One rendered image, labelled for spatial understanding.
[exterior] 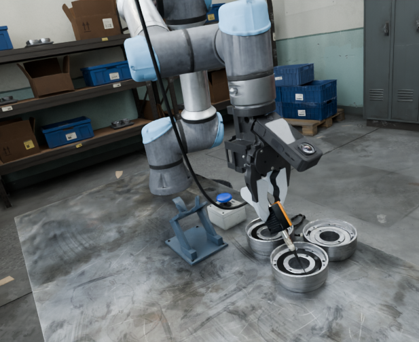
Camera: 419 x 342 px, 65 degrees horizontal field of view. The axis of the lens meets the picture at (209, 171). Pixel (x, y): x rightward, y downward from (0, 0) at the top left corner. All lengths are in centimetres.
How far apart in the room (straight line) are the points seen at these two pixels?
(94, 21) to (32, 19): 75
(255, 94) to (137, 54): 21
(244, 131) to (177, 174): 54
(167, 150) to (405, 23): 336
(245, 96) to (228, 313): 37
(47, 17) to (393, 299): 436
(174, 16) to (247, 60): 48
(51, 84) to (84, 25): 74
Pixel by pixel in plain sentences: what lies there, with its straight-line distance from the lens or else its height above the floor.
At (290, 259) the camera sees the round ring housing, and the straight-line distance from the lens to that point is 67.
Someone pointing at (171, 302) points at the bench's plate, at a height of 80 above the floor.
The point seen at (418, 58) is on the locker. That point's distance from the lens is 404.
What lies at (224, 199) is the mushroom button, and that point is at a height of 87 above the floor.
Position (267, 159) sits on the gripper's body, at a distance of 56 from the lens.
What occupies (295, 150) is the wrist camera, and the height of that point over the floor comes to 107.
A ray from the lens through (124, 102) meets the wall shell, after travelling 471.
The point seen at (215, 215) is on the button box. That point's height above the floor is 83.
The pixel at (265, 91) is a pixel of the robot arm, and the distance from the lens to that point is 53.
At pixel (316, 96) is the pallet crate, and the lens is 427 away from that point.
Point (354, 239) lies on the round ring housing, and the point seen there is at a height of 84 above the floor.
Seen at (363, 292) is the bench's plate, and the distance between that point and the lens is 65.
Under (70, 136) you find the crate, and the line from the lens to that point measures 404.
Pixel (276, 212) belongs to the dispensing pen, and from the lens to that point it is 59.
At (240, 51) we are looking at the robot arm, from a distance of 52.
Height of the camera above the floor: 123
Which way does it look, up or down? 21 degrees down
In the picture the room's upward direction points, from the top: 10 degrees counter-clockwise
